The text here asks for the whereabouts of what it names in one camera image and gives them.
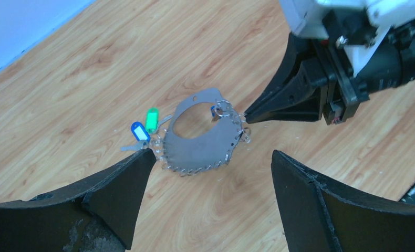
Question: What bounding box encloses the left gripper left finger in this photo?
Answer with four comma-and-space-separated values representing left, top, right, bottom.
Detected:
0, 149, 156, 251

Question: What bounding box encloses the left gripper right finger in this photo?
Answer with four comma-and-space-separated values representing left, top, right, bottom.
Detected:
271, 150, 415, 251

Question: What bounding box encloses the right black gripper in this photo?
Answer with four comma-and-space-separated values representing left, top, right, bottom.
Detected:
245, 20, 415, 124

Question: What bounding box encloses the metal keyring plate with rings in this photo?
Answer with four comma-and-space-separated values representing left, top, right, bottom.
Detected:
158, 88, 251, 176

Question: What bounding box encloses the blue key tag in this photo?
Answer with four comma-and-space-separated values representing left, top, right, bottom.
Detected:
130, 121, 150, 142

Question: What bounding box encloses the green key tag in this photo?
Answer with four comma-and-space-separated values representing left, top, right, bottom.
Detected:
144, 108, 159, 134

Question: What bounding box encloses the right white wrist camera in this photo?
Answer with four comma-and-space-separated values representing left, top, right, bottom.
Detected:
280, 0, 415, 76

